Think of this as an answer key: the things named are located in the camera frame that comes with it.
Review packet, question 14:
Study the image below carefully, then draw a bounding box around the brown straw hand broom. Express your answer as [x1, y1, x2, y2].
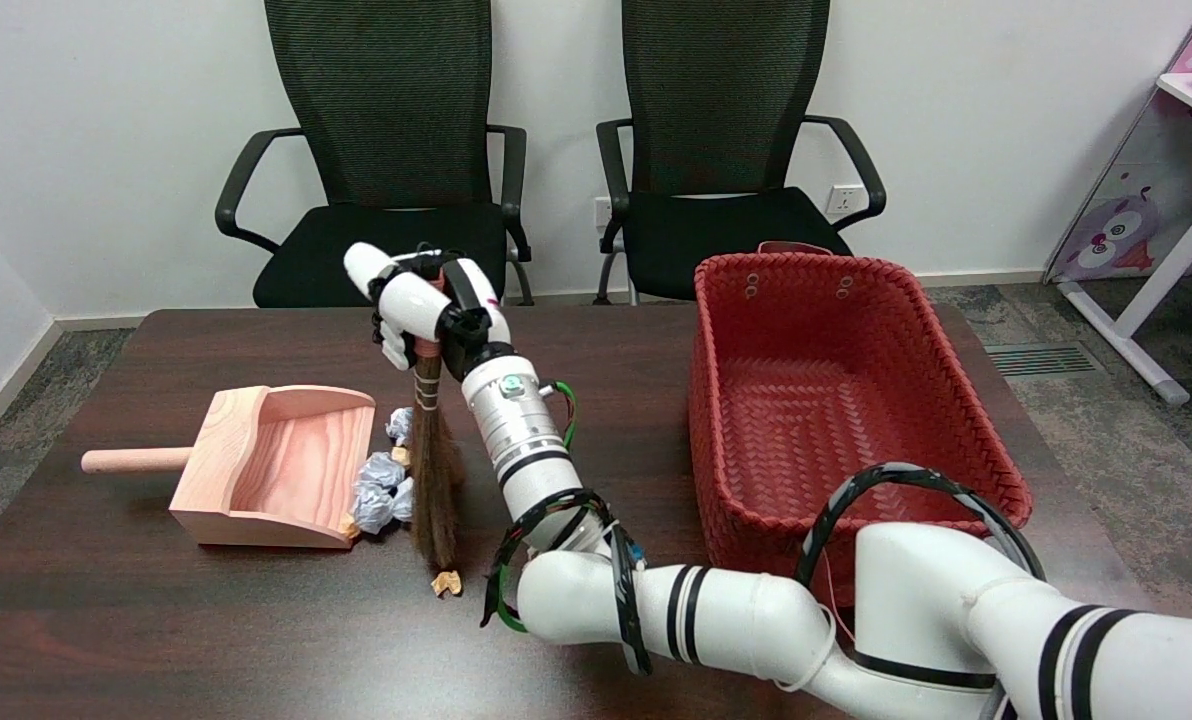
[411, 262, 464, 573]

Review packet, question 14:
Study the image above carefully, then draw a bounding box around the black sleeved cable loop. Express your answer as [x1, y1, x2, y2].
[794, 462, 1047, 591]

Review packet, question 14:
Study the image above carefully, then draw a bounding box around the owl print side panel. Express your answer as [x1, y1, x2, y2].
[1044, 95, 1192, 286]

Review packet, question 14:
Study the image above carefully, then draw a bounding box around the grey floor vent grille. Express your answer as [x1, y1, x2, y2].
[984, 343, 1107, 378]

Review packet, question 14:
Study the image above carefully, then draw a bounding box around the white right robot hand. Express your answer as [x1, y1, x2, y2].
[343, 240, 512, 376]

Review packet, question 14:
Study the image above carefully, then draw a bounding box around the red woven basket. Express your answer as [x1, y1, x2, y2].
[686, 240, 1035, 611]

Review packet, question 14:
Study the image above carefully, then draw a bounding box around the wooden dustpan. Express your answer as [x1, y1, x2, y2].
[81, 385, 377, 551]

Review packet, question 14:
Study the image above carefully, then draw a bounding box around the black mesh office chair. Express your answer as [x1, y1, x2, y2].
[214, 0, 535, 309]
[594, 0, 887, 306]

